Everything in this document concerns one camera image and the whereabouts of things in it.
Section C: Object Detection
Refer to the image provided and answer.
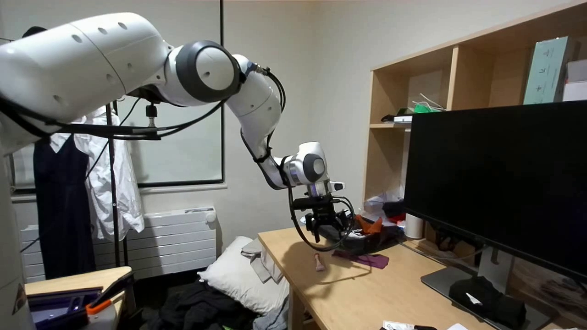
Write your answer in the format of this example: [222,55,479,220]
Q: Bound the orange packet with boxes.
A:
[358,212,385,238]

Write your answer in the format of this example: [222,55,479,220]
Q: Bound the black computer monitor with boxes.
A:
[402,99,587,284]

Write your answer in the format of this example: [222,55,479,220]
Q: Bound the wooden desk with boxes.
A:
[257,223,587,330]

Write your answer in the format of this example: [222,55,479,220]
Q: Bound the white box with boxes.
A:
[560,56,587,104]

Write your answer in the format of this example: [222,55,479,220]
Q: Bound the orange handled tool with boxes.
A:
[83,286,125,317]

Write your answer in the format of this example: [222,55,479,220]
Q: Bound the navy dress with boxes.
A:
[31,135,97,280]

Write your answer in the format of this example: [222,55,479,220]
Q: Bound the wooden side table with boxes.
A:
[24,264,138,330]

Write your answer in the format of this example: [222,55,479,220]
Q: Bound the white radiator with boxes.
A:
[20,205,220,284]

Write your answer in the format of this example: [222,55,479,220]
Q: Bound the white shirt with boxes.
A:
[48,104,147,243]

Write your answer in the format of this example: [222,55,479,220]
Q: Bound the teal board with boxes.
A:
[521,34,571,108]

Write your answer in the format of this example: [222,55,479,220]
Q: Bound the dark clothes pile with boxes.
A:
[138,278,261,330]

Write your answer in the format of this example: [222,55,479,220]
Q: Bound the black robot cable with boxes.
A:
[0,62,360,254]

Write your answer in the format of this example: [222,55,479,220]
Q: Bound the wooden shelf unit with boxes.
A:
[363,0,587,207]

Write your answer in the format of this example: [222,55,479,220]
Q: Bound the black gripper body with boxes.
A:
[290,190,358,234]

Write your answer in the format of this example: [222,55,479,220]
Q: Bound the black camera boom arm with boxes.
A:
[72,100,163,143]

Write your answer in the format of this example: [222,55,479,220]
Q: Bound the black framed whiteboard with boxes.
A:
[9,0,228,188]

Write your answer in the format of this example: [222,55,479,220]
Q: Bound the purple cloth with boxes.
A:
[332,247,391,271]

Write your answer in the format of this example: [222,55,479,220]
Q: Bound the purple tray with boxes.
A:
[26,286,105,330]

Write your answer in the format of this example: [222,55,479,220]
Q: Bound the white paper roll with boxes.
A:
[404,210,426,240]

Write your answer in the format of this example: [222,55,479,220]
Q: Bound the white papers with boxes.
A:
[380,319,471,330]

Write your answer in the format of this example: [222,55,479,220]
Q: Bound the grey garment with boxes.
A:
[239,238,284,284]

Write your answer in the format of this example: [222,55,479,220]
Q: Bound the green item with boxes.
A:
[411,91,444,115]

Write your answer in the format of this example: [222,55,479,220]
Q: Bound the black folded pouch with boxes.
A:
[448,275,528,330]

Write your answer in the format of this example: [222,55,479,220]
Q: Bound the white pillow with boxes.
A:
[196,234,290,315]

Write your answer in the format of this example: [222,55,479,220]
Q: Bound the grey monitor stand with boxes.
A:
[418,242,554,330]

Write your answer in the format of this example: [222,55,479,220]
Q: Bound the silver can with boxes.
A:
[389,113,415,130]

